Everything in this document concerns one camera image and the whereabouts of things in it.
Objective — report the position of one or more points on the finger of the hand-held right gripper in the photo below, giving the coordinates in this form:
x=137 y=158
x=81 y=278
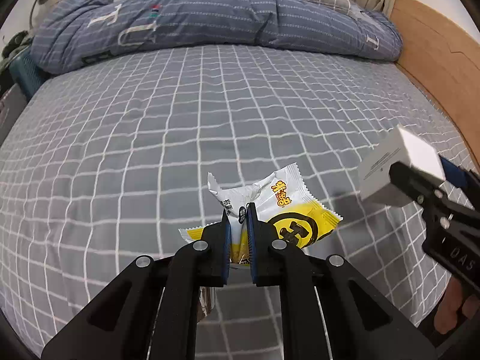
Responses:
x=408 y=180
x=459 y=178

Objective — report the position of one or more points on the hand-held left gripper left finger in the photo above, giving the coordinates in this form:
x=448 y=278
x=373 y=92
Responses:
x=226 y=247

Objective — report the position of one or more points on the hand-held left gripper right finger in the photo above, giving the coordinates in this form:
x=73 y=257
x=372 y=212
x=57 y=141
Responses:
x=252 y=247

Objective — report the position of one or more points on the small white box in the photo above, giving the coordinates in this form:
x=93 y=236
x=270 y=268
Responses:
x=382 y=172

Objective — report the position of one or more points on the yellow white snack wrapper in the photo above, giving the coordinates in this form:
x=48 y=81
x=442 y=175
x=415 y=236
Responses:
x=292 y=202

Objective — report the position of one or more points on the person's right hand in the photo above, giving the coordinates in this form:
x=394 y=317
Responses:
x=450 y=307

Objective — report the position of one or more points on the wooden headboard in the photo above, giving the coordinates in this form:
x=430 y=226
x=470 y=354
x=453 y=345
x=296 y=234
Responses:
x=431 y=45

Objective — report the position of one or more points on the blue striped quilt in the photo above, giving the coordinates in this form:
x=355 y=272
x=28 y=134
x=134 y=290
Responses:
x=206 y=18

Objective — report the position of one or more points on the grey suitcase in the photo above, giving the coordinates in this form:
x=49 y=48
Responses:
x=9 y=112

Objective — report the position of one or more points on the teal suitcase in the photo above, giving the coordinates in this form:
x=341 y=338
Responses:
x=26 y=75

